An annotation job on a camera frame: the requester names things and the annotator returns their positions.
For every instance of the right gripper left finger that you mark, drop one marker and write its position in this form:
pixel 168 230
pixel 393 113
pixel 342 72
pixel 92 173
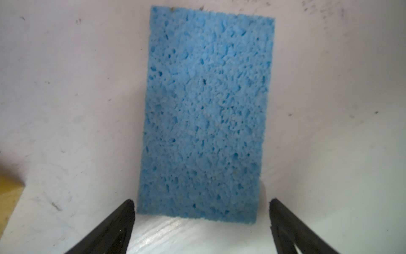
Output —
pixel 111 236

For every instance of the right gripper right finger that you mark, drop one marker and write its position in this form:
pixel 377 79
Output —
pixel 291 234

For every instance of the blue sponge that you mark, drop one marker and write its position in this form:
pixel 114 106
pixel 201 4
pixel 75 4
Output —
pixel 205 112

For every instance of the yellow sponge front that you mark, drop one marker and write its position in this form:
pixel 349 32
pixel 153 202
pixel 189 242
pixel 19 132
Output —
pixel 11 192

